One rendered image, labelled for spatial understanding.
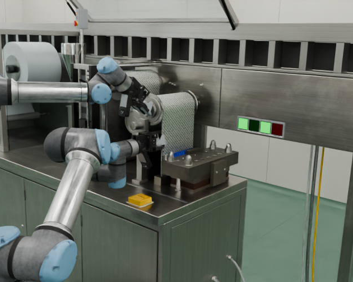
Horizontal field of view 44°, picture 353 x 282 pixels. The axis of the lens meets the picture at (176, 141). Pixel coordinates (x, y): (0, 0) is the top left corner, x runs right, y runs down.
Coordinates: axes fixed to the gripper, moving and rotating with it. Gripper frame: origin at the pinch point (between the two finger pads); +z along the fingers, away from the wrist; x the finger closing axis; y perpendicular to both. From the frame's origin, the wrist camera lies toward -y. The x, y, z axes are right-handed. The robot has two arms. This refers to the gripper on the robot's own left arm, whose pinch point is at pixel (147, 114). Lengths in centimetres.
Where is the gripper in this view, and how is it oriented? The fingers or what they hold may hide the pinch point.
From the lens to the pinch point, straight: 200.8
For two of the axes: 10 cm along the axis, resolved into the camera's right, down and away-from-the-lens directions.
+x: -7.6, -1.7, 6.2
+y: 4.4, -8.5, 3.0
